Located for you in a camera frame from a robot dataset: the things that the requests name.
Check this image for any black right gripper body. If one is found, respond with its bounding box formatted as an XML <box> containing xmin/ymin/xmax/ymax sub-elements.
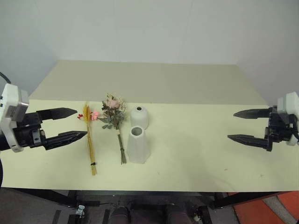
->
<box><xmin>263</xmin><ymin>105</ymin><xmax>299</xmax><ymax>152</ymax></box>

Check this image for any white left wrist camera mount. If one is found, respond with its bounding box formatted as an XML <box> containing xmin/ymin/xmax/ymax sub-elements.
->
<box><xmin>0</xmin><ymin>83</ymin><xmax>30</xmax><ymax>154</ymax></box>

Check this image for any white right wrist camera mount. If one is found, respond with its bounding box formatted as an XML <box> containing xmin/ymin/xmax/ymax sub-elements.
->
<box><xmin>277</xmin><ymin>91</ymin><xmax>299</xmax><ymax>147</ymax></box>

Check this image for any orange floor mat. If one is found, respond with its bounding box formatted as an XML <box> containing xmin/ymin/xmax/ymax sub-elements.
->
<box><xmin>227</xmin><ymin>190</ymin><xmax>299</xmax><ymax>224</ymax></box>

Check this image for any pink rose dried bouquet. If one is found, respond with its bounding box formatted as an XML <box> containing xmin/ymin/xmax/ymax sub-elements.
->
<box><xmin>97</xmin><ymin>93</ymin><xmax>128</xmax><ymax>165</ymax></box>

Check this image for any dark rounded shape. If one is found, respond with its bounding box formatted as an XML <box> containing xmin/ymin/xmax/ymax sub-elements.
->
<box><xmin>110</xmin><ymin>206</ymin><xmax>129</xmax><ymax>224</ymax></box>

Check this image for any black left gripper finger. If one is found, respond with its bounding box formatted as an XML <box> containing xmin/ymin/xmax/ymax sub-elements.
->
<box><xmin>43</xmin><ymin>131</ymin><xmax>88</xmax><ymax>151</ymax></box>
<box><xmin>36</xmin><ymin>107</ymin><xmax>78</xmax><ymax>123</ymax></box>

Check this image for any short round white vase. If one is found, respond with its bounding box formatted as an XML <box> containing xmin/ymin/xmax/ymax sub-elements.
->
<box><xmin>129</xmin><ymin>105</ymin><xmax>150</xmax><ymax>129</ymax></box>

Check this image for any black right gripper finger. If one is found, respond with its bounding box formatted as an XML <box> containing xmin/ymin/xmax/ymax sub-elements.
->
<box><xmin>227</xmin><ymin>134</ymin><xmax>269</xmax><ymax>150</ymax></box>
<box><xmin>233</xmin><ymin>107</ymin><xmax>273</xmax><ymax>120</ymax></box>

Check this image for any tall faceted white vase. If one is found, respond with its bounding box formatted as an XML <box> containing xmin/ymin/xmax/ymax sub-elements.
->
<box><xmin>126</xmin><ymin>126</ymin><xmax>151</xmax><ymax>164</ymax></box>

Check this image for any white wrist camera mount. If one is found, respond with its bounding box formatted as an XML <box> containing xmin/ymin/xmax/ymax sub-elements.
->
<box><xmin>277</xmin><ymin>91</ymin><xmax>299</xmax><ymax>147</ymax></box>
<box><xmin>0</xmin><ymin>83</ymin><xmax>30</xmax><ymax>154</ymax></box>

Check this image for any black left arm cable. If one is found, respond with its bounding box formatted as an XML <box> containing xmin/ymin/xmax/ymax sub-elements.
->
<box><xmin>0</xmin><ymin>71</ymin><xmax>12</xmax><ymax>84</ymax></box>

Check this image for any black metal table frame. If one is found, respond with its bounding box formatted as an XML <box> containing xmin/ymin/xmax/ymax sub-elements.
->
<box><xmin>13</xmin><ymin>188</ymin><xmax>289</xmax><ymax>224</ymax></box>

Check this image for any pale yellow table sheet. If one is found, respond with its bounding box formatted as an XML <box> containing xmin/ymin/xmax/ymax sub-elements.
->
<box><xmin>0</xmin><ymin>99</ymin><xmax>299</xmax><ymax>193</ymax></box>

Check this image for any yellow dried wheat bouquet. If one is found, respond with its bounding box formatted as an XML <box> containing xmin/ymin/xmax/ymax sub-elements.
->
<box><xmin>77</xmin><ymin>102</ymin><xmax>100</xmax><ymax>176</ymax></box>

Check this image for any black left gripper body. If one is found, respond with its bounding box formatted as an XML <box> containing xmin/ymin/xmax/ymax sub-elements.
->
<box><xmin>13</xmin><ymin>112</ymin><xmax>47</xmax><ymax>149</ymax></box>

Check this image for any small caster wheel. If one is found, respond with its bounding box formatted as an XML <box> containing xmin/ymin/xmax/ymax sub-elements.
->
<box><xmin>75</xmin><ymin>204</ymin><xmax>86</xmax><ymax>217</ymax></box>

